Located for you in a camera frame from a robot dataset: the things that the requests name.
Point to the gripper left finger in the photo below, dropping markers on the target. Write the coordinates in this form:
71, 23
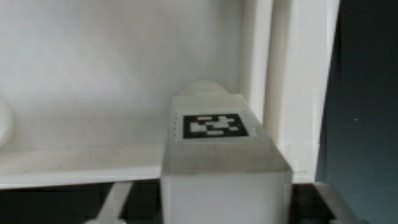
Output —
130, 205

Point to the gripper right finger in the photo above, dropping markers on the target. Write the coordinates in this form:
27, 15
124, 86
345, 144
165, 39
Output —
318, 206

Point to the white table leg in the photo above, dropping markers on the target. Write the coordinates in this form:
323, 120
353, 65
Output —
226, 175

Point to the white square tabletop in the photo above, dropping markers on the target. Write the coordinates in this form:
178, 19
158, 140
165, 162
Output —
98, 57

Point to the white L-shaped fence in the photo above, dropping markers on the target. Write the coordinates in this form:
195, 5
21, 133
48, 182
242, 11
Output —
297, 76

